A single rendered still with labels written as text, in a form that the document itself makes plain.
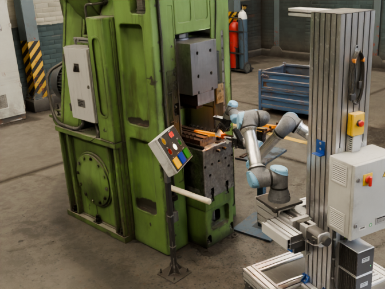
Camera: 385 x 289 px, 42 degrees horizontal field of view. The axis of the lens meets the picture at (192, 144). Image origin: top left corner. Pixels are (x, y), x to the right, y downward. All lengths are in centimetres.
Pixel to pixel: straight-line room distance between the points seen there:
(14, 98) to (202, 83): 542
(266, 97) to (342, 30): 531
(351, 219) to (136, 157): 200
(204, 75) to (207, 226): 128
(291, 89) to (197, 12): 399
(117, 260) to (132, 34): 188
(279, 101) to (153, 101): 439
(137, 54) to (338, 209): 194
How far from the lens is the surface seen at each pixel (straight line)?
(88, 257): 449
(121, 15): 397
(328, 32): 293
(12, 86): 889
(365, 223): 310
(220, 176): 424
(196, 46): 386
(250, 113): 339
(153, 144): 347
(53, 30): 983
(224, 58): 436
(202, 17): 412
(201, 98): 397
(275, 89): 798
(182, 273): 411
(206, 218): 426
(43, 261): 457
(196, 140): 406
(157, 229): 432
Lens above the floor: 230
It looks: 20 degrees down
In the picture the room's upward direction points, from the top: 3 degrees counter-clockwise
